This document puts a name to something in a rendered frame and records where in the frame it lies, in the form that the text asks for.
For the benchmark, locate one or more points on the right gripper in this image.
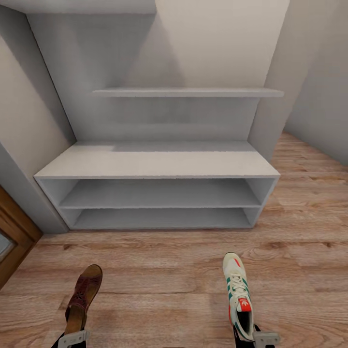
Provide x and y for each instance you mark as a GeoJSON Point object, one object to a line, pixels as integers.
{"type": "Point", "coordinates": [247, 344]}

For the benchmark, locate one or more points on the sandal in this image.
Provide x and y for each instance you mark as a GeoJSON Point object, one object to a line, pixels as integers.
{"type": "Point", "coordinates": [86, 289]}

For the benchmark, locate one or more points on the door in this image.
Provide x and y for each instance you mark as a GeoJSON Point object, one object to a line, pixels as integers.
{"type": "Point", "coordinates": [18, 236]}

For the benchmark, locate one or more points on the gym shoe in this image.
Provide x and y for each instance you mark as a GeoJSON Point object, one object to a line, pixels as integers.
{"type": "Point", "coordinates": [240, 308]}

